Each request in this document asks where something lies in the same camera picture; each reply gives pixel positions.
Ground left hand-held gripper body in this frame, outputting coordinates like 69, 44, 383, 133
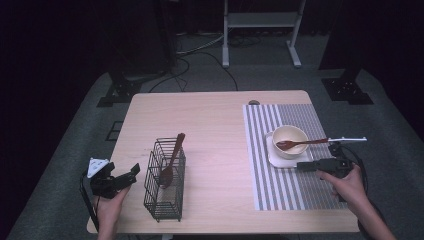
87, 158, 130, 200

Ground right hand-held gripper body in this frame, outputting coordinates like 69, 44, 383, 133
313, 136, 368, 179

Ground brown wooden spoon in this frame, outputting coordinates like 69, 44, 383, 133
275, 137, 330, 152
158, 132, 186, 190

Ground cream bowl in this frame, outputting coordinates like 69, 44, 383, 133
272, 124, 310, 160

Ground black wire basket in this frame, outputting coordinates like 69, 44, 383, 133
143, 137, 187, 223

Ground person's left hand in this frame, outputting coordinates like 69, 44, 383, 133
94, 185, 132, 218

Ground person's right hand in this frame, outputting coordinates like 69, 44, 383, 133
316, 165, 367, 210

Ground white square saucer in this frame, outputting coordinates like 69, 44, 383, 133
265, 131, 314, 169

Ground grey striped placemat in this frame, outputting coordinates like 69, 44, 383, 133
242, 103, 349, 212

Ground black stand base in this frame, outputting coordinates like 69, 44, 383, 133
320, 64, 375, 106
96, 68, 144, 108

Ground dark upright panel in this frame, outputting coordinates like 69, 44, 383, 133
153, 0, 178, 69

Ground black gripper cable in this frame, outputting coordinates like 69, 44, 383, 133
342, 145, 389, 240
79, 170, 101, 233

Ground black floor cable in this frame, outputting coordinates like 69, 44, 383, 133
148, 49, 240, 93

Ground white floor cable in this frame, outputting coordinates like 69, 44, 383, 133
175, 32, 225, 57

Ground white metal stand frame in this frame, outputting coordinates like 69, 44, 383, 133
221, 0, 307, 69

